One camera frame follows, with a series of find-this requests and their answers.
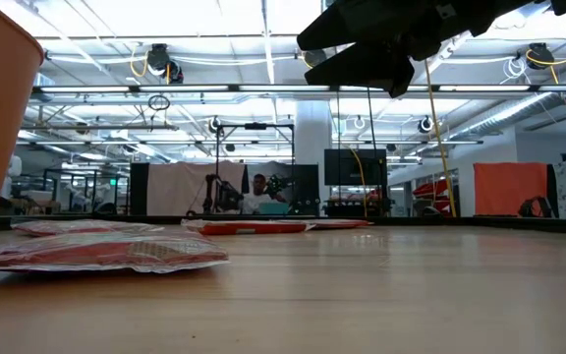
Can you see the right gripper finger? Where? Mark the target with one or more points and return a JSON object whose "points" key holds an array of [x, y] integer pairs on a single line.
{"points": [[371, 24], [366, 66]]}

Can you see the orange plastic basket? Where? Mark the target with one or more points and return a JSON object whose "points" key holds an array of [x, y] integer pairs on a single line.
{"points": [[3, 147]]}

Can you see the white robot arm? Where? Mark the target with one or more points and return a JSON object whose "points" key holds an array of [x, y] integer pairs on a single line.
{"points": [[15, 167]]}

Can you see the black background robot arm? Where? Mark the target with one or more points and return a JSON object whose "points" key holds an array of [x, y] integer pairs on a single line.
{"points": [[278, 184], [224, 196]]}

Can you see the white square column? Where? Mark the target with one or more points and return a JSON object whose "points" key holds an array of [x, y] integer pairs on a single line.
{"points": [[312, 133]]}

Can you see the black monitor screen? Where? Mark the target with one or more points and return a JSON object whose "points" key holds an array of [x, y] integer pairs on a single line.
{"points": [[347, 167]]}

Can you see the black partition panel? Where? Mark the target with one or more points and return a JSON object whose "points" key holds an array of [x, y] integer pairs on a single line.
{"points": [[139, 189], [307, 182]]}

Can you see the white curtain panel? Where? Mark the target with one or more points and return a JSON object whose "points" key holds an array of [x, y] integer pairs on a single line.
{"points": [[275, 169]]}

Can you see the red storage bins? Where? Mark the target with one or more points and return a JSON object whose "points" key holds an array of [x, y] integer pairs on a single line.
{"points": [[430, 189]]}

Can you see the cluttered black cart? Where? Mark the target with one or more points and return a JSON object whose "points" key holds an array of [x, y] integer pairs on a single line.
{"points": [[356, 206]]}

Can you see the long ceiling light bar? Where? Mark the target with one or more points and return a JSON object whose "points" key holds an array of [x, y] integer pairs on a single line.
{"points": [[243, 142], [185, 88]]}

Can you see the person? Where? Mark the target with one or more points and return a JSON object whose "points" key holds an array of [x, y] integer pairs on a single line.
{"points": [[259, 189]]}

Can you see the teal box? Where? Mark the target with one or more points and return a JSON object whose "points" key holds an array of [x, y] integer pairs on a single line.
{"points": [[274, 209]]}

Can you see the orange partition panel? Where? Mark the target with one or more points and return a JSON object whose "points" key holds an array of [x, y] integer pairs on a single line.
{"points": [[510, 189]]}

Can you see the beige curtain panel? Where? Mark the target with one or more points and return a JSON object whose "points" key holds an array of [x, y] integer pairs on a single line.
{"points": [[180, 187]]}

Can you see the silver ceiling duct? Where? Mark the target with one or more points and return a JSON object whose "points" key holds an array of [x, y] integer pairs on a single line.
{"points": [[509, 115]]}

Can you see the black gantry frame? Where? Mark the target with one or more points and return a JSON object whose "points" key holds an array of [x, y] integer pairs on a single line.
{"points": [[256, 126]]}

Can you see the black cage frame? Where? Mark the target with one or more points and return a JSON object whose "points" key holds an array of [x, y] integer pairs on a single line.
{"points": [[86, 171]]}

